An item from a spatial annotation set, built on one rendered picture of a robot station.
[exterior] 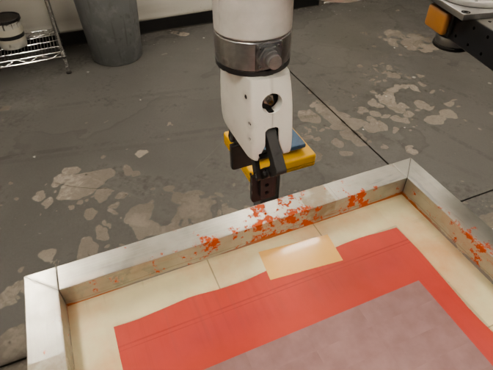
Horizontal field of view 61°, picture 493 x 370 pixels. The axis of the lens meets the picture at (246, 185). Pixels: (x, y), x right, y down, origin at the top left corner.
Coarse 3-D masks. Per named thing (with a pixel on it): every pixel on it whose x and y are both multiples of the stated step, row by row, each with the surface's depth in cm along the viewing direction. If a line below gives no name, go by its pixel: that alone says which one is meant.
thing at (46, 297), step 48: (336, 192) 61; (384, 192) 64; (432, 192) 61; (144, 240) 55; (192, 240) 55; (240, 240) 57; (480, 240) 55; (48, 288) 49; (96, 288) 51; (48, 336) 45
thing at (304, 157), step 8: (224, 136) 79; (296, 152) 74; (304, 152) 74; (312, 152) 74; (264, 160) 73; (288, 160) 73; (296, 160) 73; (304, 160) 74; (312, 160) 75; (248, 168) 71; (288, 168) 74; (296, 168) 74; (248, 176) 72; (264, 200) 84
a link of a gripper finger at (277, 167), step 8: (272, 128) 43; (272, 136) 43; (272, 144) 43; (272, 152) 43; (280, 152) 43; (272, 160) 43; (280, 160) 43; (272, 168) 44; (280, 168) 43; (272, 176) 44
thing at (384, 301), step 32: (352, 256) 57; (384, 256) 57; (416, 256) 57; (288, 288) 53; (320, 288) 53; (352, 288) 53; (384, 288) 53; (416, 288) 53; (448, 288) 53; (320, 320) 50; (352, 320) 50; (384, 320) 50; (416, 320) 50; (448, 320) 50; (480, 320) 50; (320, 352) 47; (352, 352) 47; (384, 352) 47; (416, 352) 47; (448, 352) 47; (480, 352) 47
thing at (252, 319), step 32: (224, 288) 53; (256, 288) 53; (160, 320) 50; (192, 320) 50; (224, 320) 50; (256, 320) 50; (288, 320) 50; (128, 352) 47; (160, 352) 47; (192, 352) 47; (224, 352) 47; (256, 352) 47; (288, 352) 47
